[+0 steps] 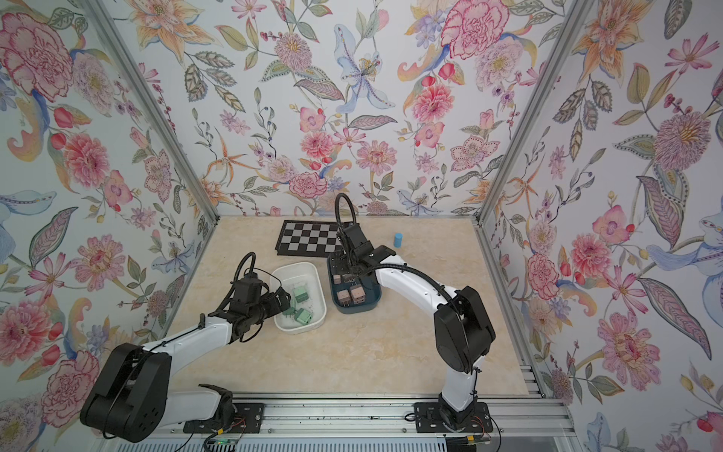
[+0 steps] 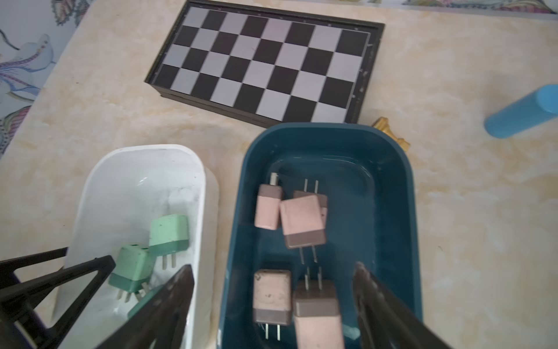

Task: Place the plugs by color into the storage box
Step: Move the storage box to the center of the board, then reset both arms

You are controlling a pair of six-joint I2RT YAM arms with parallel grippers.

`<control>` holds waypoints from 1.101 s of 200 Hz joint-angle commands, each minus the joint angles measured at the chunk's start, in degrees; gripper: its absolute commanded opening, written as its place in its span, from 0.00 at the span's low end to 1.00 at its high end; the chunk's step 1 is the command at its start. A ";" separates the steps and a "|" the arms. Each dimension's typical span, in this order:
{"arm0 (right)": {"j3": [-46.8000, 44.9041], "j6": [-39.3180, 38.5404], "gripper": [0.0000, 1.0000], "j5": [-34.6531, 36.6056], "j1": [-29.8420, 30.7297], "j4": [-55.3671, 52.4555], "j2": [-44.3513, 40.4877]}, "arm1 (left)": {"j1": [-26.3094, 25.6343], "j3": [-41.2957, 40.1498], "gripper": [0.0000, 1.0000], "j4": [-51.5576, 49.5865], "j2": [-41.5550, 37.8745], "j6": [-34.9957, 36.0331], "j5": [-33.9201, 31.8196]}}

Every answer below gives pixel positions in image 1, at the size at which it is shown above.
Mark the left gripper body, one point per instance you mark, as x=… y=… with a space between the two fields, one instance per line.
x=267 y=307

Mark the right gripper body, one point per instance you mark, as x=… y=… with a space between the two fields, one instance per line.
x=344 y=265

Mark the teal storage box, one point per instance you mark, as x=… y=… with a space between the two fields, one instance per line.
x=337 y=265

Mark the green plug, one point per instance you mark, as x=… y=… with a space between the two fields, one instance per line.
x=300 y=294
x=289 y=309
x=303 y=316

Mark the white storage box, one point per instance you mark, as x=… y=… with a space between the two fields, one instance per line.
x=300 y=274

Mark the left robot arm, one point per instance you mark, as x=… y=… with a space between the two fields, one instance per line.
x=131 y=397

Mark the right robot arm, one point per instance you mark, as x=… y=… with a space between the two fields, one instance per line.
x=462 y=327

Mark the black white chessboard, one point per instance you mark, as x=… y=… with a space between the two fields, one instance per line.
x=308 y=239

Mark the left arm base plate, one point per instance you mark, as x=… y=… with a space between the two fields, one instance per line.
x=243 y=418

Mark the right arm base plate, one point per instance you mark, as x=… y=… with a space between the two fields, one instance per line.
x=437 y=417

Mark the aluminium rail frame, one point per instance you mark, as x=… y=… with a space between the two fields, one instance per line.
x=372 y=424

